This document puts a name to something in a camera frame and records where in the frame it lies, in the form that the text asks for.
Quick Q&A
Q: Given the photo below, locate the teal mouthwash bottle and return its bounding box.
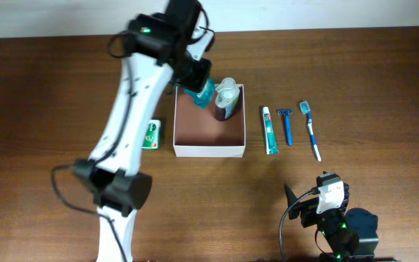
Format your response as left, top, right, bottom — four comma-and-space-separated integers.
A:
184, 78, 215, 108

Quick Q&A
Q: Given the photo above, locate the clear bottle dark liquid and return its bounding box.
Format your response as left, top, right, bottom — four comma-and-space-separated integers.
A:
215, 77, 240, 122

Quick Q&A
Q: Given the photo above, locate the white teal toothpaste tube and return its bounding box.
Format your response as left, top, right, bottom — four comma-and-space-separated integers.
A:
262, 106, 279, 155

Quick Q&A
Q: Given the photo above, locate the green soap box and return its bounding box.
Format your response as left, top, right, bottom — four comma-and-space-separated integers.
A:
142, 119, 161, 150

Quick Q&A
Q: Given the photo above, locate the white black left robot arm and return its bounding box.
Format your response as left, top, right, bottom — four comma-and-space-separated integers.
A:
71, 0, 215, 261

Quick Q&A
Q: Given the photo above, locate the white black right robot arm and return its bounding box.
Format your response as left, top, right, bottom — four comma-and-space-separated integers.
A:
279, 173, 379, 261

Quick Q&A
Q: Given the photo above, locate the white cardboard box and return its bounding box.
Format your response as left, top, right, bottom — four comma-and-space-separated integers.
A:
172, 84, 247, 158

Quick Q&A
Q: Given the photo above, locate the blue disposable razor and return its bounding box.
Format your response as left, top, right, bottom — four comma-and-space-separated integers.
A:
277, 109, 293, 146

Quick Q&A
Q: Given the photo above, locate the blue white toothbrush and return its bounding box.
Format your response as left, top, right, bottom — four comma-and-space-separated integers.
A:
300, 100, 322, 162

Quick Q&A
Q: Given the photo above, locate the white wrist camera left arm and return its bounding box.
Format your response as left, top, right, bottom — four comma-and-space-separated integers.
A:
186, 28, 215, 61

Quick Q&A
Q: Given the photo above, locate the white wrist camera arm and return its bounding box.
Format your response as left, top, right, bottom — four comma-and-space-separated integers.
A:
316, 172, 345, 214
186, 28, 215, 61

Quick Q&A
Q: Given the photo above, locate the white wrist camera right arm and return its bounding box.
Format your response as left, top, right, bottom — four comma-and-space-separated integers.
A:
316, 172, 345, 214

